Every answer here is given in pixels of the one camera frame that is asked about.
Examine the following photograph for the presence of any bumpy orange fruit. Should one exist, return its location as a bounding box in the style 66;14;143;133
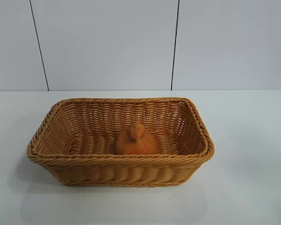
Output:
114;121;159;156

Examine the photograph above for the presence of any woven wicker basket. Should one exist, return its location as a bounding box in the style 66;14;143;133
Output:
26;97;215;188

